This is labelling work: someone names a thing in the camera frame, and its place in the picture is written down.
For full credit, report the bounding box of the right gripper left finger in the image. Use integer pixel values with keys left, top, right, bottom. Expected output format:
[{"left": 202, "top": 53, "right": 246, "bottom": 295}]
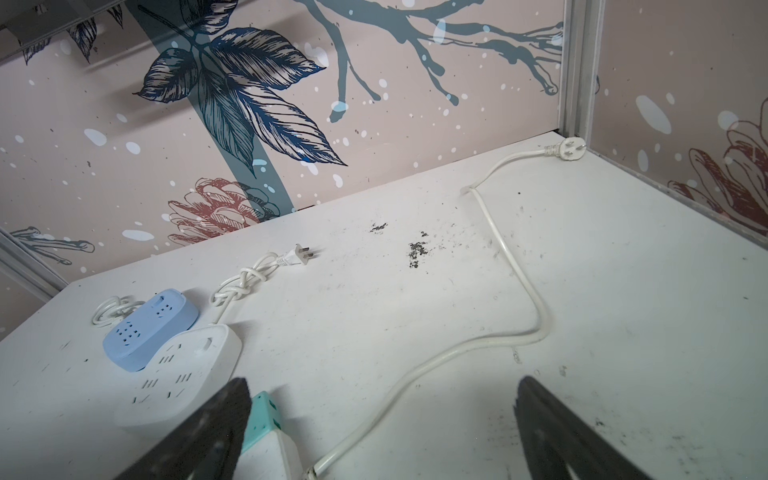
[{"left": 118, "top": 378, "right": 252, "bottom": 479}]

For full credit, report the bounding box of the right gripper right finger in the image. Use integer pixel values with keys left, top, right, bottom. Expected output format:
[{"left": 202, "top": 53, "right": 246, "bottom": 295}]
[{"left": 514, "top": 376, "right": 648, "bottom": 479}]

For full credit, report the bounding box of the teal plug adapter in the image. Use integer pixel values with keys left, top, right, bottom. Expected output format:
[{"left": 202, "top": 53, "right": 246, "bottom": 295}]
[{"left": 241, "top": 391, "right": 283, "bottom": 453}]

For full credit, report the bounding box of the white colourful power strip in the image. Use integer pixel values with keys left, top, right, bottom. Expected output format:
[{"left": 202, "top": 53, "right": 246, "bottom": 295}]
[{"left": 233, "top": 430, "right": 304, "bottom": 480}]

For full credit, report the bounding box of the white square power socket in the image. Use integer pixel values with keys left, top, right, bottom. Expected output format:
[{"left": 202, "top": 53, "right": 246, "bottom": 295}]
[{"left": 114, "top": 324, "right": 242, "bottom": 438}]

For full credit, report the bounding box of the blue square power socket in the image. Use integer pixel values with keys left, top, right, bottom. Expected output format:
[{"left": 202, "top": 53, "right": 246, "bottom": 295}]
[{"left": 102, "top": 289, "right": 200, "bottom": 372}]

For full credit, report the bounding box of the blue socket white cable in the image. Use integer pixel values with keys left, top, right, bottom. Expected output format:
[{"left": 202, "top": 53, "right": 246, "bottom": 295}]
[{"left": 91, "top": 295, "right": 145, "bottom": 329}]

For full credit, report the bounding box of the white power strip cable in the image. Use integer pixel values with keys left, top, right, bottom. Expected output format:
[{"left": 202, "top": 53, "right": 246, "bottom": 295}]
[{"left": 302, "top": 136, "right": 588, "bottom": 480}]

